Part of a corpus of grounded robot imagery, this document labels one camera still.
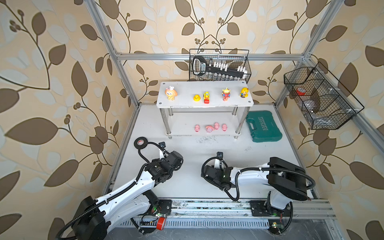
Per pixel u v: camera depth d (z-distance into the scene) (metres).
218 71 0.84
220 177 0.66
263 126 1.01
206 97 0.74
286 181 0.44
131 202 0.58
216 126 0.97
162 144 0.72
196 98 0.74
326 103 0.72
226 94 0.71
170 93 0.72
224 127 0.97
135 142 0.99
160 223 0.67
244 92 0.74
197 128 0.96
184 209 0.75
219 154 0.77
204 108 0.74
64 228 0.38
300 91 0.81
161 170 0.58
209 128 0.93
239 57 0.91
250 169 0.53
